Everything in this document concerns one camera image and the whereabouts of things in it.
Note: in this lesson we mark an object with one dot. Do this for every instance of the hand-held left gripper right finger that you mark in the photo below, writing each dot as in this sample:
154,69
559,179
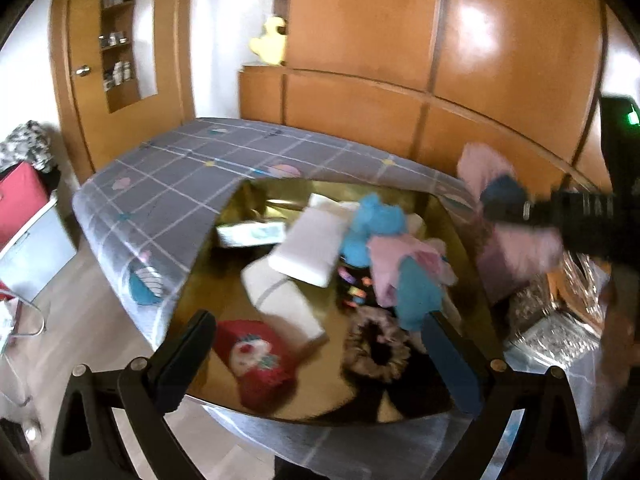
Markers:
452,360

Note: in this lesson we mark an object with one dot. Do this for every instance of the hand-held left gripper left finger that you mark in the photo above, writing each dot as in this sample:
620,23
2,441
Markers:
185,355

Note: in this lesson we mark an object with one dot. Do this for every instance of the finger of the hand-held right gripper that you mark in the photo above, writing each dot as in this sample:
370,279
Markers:
530,210

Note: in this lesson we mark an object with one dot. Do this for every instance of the pink sock with navy band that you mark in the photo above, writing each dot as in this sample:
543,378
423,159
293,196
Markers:
520,255

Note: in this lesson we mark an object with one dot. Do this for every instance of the gold foil bag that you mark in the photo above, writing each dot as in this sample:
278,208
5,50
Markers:
210,280

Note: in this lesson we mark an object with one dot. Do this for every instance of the teal and pink sock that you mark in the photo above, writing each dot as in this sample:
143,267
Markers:
415,290

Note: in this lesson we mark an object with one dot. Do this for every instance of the leopard print scrunchie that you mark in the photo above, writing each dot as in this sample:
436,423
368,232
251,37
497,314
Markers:
355,355

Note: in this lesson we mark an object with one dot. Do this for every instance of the blue snack packet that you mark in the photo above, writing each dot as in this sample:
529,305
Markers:
250,234

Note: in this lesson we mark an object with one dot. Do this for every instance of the blue fluffy sock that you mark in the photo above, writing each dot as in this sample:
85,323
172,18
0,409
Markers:
375,220

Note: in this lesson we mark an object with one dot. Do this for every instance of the cream tissue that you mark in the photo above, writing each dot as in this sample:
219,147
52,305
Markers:
330,205

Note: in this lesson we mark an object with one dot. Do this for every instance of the gold embossed tissue box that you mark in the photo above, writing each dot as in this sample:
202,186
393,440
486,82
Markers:
550,335

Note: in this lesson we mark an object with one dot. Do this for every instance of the white cabinet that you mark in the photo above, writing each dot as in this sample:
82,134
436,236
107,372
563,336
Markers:
45,245

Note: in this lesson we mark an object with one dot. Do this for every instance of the grey checked bed sheet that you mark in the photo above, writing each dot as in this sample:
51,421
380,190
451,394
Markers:
165,175

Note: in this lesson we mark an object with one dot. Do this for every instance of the red box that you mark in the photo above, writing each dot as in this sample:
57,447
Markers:
20,200

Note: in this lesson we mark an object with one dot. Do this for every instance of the wooden door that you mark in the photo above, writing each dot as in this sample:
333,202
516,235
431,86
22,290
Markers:
85,125

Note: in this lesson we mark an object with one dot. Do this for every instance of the wooden wardrobe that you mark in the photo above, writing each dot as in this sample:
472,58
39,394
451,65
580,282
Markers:
360,25

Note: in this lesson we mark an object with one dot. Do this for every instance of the black and white patterned cloth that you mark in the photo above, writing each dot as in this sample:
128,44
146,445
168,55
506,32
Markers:
27,142

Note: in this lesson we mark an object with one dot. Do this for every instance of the group of small bottles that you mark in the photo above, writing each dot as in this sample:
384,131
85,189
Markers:
120,72

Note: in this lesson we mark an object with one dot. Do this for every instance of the metal door knob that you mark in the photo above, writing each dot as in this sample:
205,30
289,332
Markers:
82,70

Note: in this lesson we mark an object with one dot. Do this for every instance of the yellow plush toy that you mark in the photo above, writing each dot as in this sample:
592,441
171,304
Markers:
270,40

